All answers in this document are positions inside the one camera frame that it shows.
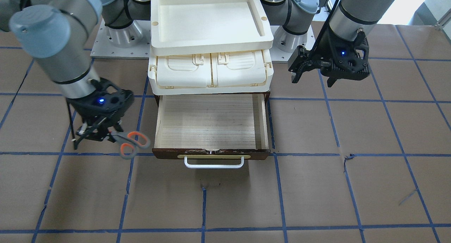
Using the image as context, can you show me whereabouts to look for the orange grey scissors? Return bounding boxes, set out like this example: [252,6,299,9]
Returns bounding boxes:
[119,132,151,160]

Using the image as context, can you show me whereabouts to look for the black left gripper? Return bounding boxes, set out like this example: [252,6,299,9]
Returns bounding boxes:
[288,27,370,87]

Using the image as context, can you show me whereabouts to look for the cream plastic storage box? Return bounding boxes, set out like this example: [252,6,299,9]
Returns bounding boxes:
[148,50,274,95]

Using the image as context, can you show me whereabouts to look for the white drawer handle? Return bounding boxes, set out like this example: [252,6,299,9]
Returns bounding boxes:
[184,156,245,169]

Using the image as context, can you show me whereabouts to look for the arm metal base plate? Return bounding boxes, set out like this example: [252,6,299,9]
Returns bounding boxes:
[270,26,315,63]
[91,20,151,60]

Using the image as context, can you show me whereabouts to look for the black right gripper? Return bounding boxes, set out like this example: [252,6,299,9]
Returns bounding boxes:
[66,78,134,150]

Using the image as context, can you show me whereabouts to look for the light wooden drawer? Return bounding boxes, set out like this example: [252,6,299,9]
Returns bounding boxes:
[152,92,270,160]

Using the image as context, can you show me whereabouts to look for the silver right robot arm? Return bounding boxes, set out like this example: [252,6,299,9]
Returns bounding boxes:
[1,0,150,159]

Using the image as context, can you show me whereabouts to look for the cream plastic tray lid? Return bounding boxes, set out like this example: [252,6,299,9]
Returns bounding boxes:
[151,0,273,56]

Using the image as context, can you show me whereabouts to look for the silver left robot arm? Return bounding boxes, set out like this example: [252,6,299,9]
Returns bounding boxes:
[260,0,394,87]

